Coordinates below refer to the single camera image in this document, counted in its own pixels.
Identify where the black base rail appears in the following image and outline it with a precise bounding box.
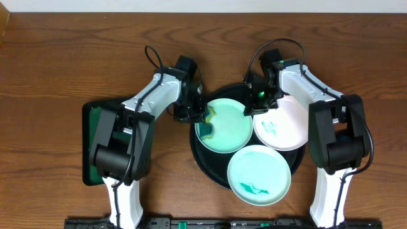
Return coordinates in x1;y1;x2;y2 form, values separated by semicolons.
63;216;384;229

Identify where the pink white plate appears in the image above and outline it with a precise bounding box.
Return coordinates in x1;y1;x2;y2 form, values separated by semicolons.
253;95;308;151

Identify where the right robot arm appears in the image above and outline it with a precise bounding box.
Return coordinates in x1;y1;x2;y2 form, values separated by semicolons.
243;49;374;228

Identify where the mint green plate top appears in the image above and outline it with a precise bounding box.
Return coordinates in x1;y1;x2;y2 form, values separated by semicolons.
195;98;253;153

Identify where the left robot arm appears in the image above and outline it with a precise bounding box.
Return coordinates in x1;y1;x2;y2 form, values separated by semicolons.
88;55;207;228

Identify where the round black tray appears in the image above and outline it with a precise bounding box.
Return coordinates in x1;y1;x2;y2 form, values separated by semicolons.
190;84;306;190

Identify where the black rectangular sponge tray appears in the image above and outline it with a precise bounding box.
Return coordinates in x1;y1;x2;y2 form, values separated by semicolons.
82;97;128;186

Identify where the mint green plate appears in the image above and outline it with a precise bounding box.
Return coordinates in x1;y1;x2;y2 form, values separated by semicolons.
195;98;253;153
227;145;291;206

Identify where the mint green plate bottom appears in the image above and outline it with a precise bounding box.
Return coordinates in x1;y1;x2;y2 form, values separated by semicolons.
227;145;291;206

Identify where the green scouring sponge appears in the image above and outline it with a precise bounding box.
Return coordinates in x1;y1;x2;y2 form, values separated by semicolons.
198;106;216;140

